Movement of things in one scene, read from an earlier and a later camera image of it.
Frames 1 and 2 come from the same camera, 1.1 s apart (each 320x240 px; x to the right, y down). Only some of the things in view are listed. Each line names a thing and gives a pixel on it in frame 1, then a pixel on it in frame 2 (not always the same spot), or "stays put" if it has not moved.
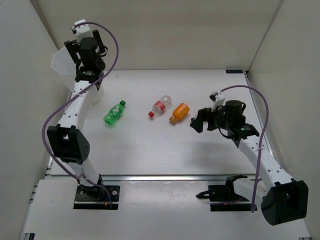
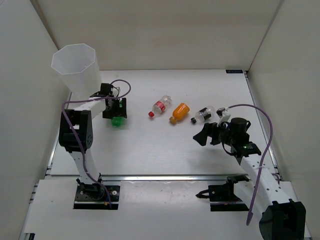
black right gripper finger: (213, 122) -> (217, 137)
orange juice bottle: (179, 113) stays put
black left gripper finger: (74, 50) -> (110, 112)
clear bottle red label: (160, 106) stays put
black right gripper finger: (197, 123) -> (201, 137)
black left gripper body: (101, 64) -> (115, 103)
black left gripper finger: (99, 40) -> (122, 111)
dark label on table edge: (234, 71) stays put
